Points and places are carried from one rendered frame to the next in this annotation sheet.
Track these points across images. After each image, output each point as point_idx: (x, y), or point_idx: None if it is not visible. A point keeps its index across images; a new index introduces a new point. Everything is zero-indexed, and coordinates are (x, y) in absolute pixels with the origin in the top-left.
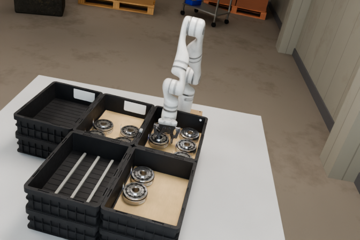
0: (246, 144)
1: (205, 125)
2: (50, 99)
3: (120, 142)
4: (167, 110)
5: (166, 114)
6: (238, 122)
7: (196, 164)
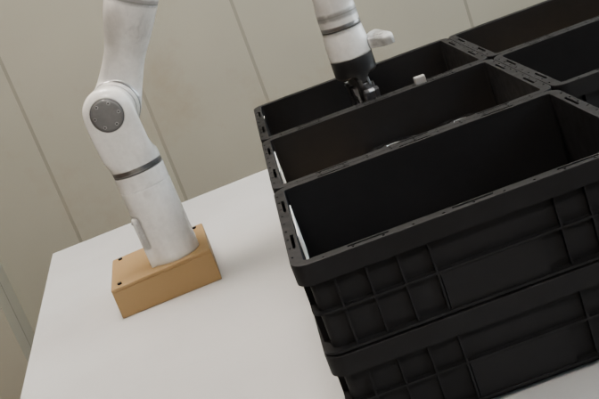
0: (209, 207)
1: (292, 93)
2: (378, 313)
3: (502, 61)
4: (358, 16)
5: (365, 31)
6: (108, 251)
7: (456, 33)
